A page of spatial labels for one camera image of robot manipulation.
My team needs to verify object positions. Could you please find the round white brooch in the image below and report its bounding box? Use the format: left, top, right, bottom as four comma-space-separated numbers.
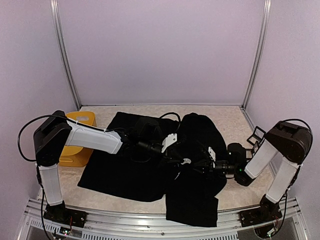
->
181, 158, 192, 165

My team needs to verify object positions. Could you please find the right aluminium frame post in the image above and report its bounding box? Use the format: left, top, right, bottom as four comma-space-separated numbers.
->
241, 0, 272, 112

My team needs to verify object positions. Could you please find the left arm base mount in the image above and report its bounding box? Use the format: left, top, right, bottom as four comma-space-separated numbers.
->
43, 201, 88, 228

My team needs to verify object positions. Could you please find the front aluminium rail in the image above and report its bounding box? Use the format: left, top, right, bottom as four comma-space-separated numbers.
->
23, 197, 301, 240

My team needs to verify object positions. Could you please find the yellow plastic basket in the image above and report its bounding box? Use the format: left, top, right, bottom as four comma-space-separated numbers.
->
59, 111, 97, 167

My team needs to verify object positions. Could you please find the black brooch box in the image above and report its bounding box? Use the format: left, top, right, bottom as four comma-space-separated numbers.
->
245, 141, 260, 161
246, 126, 266, 146

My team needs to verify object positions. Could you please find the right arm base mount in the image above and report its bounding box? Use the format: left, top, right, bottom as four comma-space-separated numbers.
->
239, 197, 283, 227

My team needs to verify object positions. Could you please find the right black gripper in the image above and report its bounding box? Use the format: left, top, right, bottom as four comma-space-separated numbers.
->
189, 158, 238, 182

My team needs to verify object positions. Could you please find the left aluminium frame post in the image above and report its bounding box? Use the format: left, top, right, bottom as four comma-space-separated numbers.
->
50, 0, 82, 110

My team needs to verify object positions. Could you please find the black t-shirt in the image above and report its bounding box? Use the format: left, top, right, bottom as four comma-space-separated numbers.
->
77, 112, 227, 228

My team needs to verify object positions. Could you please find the near black brooch box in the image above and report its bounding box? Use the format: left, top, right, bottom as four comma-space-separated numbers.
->
245, 141, 260, 161

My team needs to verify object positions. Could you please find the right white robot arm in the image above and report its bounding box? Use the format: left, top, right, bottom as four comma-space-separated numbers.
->
193, 118, 314, 222

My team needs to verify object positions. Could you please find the aluminium frame post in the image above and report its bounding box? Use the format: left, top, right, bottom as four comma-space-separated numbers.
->
241, 0, 272, 112
50, 0, 82, 110

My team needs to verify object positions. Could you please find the far black brooch box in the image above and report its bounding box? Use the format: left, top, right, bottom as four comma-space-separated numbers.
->
246, 126, 266, 146

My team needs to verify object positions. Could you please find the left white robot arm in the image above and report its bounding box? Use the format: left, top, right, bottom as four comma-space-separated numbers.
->
25, 110, 178, 223

